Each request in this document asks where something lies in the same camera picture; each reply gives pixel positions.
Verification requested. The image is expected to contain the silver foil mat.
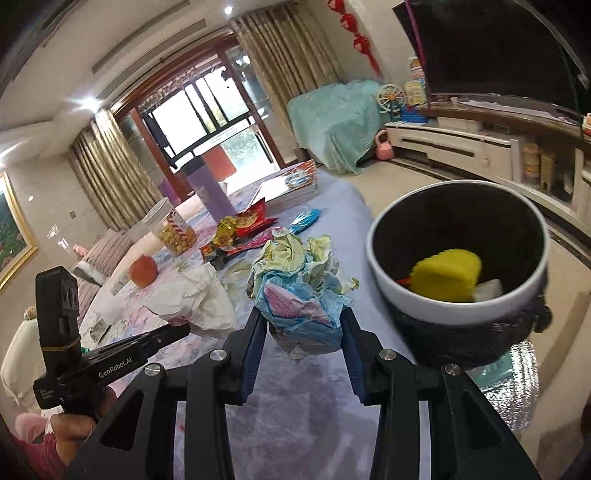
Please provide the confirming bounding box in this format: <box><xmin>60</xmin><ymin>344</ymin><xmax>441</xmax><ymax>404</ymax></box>
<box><xmin>475</xmin><ymin>340</ymin><xmax>542</xmax><ymax>435</ymax></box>

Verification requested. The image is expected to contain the yellow cup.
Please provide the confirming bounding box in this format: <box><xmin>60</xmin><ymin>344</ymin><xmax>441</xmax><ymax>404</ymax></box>
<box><xmin>410</xmin><ymin>248</ymin><xmax>484</xmax><ymax>304</ymax></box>

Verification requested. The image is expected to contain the striped pink cushion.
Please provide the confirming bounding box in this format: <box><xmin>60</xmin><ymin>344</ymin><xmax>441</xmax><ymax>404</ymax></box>
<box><xmin>75</xmin><ymin>227</ymin><xmax>135</xmax><ymax>302</ymax></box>

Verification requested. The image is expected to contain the person's left hand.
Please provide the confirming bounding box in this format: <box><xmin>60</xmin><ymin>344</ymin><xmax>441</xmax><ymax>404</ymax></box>
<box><xmin>50</xmin><ymin>387</ymin><xmax>117</xmax><ymax>468</ymax></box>

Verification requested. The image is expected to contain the pink toy kettle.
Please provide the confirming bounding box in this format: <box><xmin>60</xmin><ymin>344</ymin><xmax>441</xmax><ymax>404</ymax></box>
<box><xmin>373</xmin><ymin>130</ymin><xmax>394</xmax><ymax>161</ymax></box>

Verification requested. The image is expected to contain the black television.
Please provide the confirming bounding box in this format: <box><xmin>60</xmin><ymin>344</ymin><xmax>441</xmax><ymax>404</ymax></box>
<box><xmin>392</xmin><ymin>0</ymin><xmax>591</xmax><ymax>126</ymax></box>

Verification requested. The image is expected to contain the purple thermos bottle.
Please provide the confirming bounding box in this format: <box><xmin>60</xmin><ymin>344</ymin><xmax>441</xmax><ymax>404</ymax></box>
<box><xmin>182</xmin><ymin>154</ymin><xmax>232</xmax><ymax>220</ymax></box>

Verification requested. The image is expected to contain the white bin with black bag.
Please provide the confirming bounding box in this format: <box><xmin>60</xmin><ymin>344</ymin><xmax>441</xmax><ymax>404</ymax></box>
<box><xmin>366</xmin><ymin>179</ymin><xmax>553</xmax><ymax>371</ymax></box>

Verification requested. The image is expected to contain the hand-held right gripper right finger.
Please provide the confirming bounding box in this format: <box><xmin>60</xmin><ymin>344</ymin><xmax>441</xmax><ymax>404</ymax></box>
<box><xmin>341</xmin><ymin>308</ymin><xmax>543</xmax><ymax>480</ymax></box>

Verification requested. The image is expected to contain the small red snack packet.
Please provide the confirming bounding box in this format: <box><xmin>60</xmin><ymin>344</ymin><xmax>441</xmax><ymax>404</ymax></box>
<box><xmin>200</xmin><ymin>242</ymin><xmax>241</xmax><ymax>264</ymax></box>

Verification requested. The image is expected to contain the red apple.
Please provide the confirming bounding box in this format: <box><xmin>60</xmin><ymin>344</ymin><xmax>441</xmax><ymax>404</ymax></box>
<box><xmin>128</xmin><ymin>255</ymin><xmax>159</xmax><ymax>288</ymax></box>

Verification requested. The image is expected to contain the gold framed painting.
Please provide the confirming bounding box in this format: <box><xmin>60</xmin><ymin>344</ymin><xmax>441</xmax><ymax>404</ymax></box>
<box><xmin>0</xmin><ymin>170</ymin><xmax>39</xmax><ymax>288</ymax></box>

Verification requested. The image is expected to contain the ferris wheel toy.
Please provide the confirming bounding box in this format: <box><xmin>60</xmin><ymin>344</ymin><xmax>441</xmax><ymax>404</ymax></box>
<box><xmin>374</xmin><ymin>85</ymin><xmax>407</xmax><ymax>117</ymax></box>

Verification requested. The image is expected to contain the gold curtain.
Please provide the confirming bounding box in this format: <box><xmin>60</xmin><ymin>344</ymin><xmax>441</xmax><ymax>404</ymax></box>
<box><xmin>68</xmin><ymin>107</ymin><xmax>158</xmax><ymax>232</ymax></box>
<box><xmin>230</xmin><ymin>4</ymin><xmax>348</xmax><ymax>158</ymax></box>

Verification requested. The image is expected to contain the blue printed paper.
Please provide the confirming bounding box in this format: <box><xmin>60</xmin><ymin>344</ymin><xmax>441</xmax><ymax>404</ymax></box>
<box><xmin>247</xmin><ymin>228</ymin><xmax>361</xmax><ymax>360</ymax></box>

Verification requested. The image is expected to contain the yellow foil wrapper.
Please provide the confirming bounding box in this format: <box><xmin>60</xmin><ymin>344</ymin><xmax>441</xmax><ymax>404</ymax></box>
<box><xmin>214</xmin><ymin>216</ymin><xmax>241</xmax><ymax>246</ymax></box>

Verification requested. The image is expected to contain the white tissue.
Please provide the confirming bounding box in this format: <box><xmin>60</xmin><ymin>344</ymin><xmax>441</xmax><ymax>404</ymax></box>
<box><xmin>151</xmin><ymin>265</ymin><xmax>239</xmax><ymax>332</ymax></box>

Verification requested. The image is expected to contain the red hanging heart decoration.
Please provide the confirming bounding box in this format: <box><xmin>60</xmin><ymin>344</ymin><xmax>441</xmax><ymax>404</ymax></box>
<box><xmin>327</xmin><ymin>0</ymin><xmax>384</xmax><ymax>78</ymax></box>

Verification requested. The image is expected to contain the teal cloth covered furniture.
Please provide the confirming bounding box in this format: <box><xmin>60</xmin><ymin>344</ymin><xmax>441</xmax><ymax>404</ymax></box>
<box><xmin>286</xmin><ymin>80</ymin><xmax>393</xmax><ymax>175</ymax></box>

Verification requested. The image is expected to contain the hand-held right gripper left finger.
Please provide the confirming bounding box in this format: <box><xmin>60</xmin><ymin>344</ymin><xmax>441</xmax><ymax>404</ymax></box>
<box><xmin>62</xmin><ymin>308</ymin><xmax>269</xmax><ymax>480</ymax></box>

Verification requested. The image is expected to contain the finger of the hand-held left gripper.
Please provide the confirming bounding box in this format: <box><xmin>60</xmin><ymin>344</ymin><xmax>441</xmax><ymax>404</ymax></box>
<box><xmin>99</xmin><ymin>322</ymin><xmax>191</xmax><ymax>360</ymax></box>

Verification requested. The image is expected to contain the clear jar of yellow balls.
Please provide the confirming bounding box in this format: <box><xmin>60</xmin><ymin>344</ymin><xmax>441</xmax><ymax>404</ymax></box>
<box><xmin>139</xmin><ymin>198</ymin><xmax>197</xmax><ymax>257</ymax></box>

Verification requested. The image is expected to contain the wooden balcony door frame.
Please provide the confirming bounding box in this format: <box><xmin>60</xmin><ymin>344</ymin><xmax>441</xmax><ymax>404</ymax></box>
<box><xmin>107</xmin><ymin>39</ymin><xmax>288</xmax><ymax>175</ymax></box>

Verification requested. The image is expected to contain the white television cabinet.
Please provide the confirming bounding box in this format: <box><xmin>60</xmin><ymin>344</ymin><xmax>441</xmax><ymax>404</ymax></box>
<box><xmin>385</xmin><ymin>105</ymin><xmax>591</xmax><ymax>241</ymax></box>

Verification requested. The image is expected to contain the blue candy wrapper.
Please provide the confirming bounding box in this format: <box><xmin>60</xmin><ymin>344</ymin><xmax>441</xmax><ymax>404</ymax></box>
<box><xmin>288</xmin><ymin>208</ymin><xmax>327</xmax><ymax>230</ymax></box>

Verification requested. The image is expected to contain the red snack wrapper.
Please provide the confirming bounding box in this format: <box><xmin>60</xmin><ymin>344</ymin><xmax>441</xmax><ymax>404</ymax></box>
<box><xmin>233</xmin><ymin>198</ymin><xmax>278</xmax><ymax>236</ymax></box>

